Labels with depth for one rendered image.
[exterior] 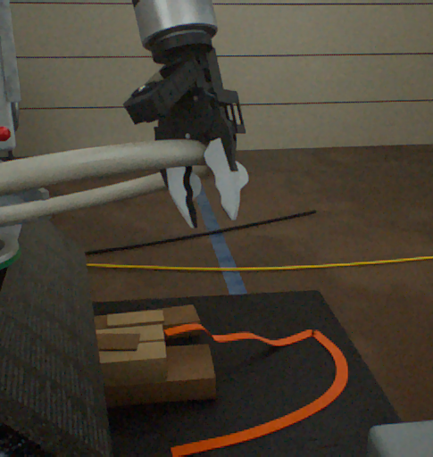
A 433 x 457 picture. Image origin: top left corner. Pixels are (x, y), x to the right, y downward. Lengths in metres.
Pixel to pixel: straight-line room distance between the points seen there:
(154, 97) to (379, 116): 6.24
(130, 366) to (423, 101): 5.40
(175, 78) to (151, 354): 1.67
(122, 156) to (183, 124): 0.11
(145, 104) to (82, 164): 0.09
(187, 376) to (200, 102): 1.69
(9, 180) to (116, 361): 1.66
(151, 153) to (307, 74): 5.87
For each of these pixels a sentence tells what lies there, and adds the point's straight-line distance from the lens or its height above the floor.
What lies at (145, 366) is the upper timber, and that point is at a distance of 2.19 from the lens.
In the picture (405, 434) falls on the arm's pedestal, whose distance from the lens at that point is 0.87.
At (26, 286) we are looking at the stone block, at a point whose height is 0.76.
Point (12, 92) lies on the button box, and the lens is 1.33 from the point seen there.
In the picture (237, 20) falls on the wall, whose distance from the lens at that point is 6.22.
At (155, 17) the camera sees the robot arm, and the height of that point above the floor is 1.38.
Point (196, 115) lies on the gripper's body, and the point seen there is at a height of 1.28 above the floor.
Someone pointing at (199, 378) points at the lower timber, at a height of 0.11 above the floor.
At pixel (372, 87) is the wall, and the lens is 6.69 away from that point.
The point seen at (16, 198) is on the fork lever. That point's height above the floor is 1.06.
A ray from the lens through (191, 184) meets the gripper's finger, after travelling 0.69.
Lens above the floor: 1.39
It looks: 20 degrees down
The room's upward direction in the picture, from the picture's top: straight up
